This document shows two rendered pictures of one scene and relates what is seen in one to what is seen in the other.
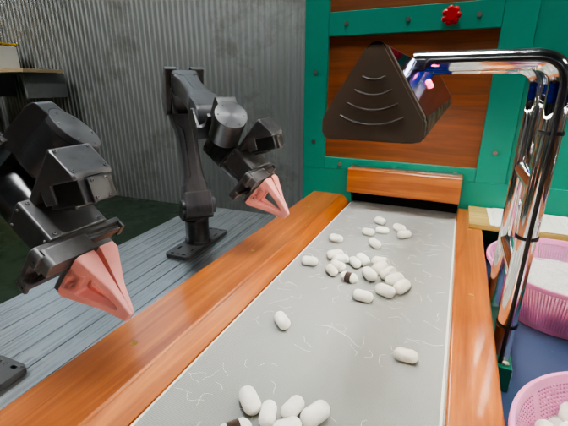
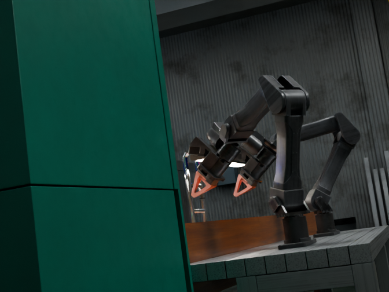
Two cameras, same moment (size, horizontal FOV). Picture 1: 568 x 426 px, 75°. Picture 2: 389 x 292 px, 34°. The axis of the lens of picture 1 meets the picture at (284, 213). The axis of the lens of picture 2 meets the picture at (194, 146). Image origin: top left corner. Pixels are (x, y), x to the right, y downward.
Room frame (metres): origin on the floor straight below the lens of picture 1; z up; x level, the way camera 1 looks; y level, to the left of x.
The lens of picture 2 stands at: (2.59, -0.11, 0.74)
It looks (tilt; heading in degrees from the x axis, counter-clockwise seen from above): 8 degrees up; 176
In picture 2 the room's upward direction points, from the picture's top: 8 degrees counter-clockwise
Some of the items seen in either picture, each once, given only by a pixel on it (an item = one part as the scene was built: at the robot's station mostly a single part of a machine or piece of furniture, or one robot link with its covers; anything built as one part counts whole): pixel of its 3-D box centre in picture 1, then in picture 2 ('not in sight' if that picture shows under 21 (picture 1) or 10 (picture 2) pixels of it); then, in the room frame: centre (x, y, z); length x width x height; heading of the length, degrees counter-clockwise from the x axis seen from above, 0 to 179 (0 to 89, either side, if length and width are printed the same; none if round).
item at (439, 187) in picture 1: (401, 182); not in sight; (1.00, -0.33, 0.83); 0.30 x 0.06 x 0.07; 65
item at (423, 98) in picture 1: (417, 89); not in sight; (0.57, -0.20, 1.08); 0.62 x 0.08 x 0.07; 155
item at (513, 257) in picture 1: (458, 211); not in sight; (0.54, -0.27, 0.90); 0.20 x 0.19 x 0.45; 155
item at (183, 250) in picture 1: (197, 230); (296, 230); (0.93, 0.23, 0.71); 0.20 x 0.07 x 0.08; 158
